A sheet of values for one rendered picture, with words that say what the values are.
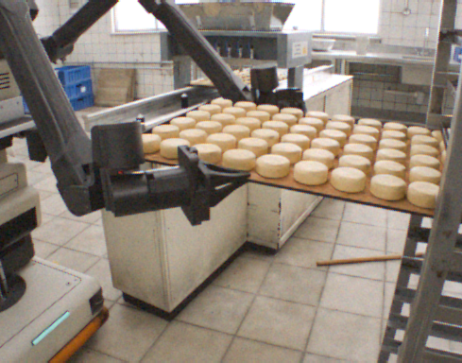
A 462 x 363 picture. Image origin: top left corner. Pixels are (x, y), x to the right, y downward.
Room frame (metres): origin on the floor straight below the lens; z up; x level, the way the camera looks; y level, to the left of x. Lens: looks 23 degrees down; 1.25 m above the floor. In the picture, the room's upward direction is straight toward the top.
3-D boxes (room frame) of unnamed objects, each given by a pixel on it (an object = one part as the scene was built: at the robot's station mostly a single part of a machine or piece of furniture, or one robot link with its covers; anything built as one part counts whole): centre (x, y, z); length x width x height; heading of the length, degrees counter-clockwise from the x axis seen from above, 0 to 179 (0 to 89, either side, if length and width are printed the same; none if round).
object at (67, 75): (5.73, 2.38, 0.50); 0.60 x 0.40 x 0.20; 162
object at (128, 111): (2.34, 0.07, 0.87); 2.01 x 0.03 x 0.07; 150
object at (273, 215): (2.59, -0.24, 0.42); 1.28 x 0.72 x 0.84; 150
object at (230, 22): (2.17, 0.00, 1.25); 0.56 x 0.29 x 0.14; 60
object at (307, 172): (0.56, -0.11, 1.03); 0.05 x 0.05 x 0.02
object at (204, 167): (0.55, 0.02, 1.01); 0.09 x 0.07 x 0.07; 112
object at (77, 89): (5.73, 2.38, 0.30); 0.60 x 0.40 x 0.20; 160
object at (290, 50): (2.17, 0.00, 1.01); 0.72 x 0.33 x 0.34; 60
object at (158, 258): (1.73, 0.25, 0.45); 0.70 x 0.34 x 0.90; 150
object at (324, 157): (0.62, -0.14, 1.03); 0.05 x 0.05 x 0.02
